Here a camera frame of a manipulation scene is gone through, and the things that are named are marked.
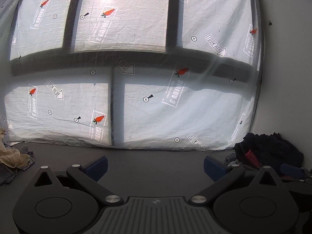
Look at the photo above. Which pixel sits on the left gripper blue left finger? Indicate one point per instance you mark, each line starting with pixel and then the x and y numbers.
pixel 96 169

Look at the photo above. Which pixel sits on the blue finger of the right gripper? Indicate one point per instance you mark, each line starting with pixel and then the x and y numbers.
pixel 292 171

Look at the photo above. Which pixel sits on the grey t-shirt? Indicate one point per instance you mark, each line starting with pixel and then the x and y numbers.
pixel 9 174

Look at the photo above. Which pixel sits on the red checkered garment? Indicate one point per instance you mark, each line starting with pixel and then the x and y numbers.
pixel 252 159

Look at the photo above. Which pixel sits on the translucent printed window film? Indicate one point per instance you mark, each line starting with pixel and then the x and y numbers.
pixel 130 74

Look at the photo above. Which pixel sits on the beige t-shirt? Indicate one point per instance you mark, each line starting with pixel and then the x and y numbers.
pixel 12 157

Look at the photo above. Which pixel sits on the dark navy knit sweater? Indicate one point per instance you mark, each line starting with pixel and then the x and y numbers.
pixel 270 150

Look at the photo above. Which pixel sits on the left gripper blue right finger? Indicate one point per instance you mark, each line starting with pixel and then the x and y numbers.
pixel 214 168

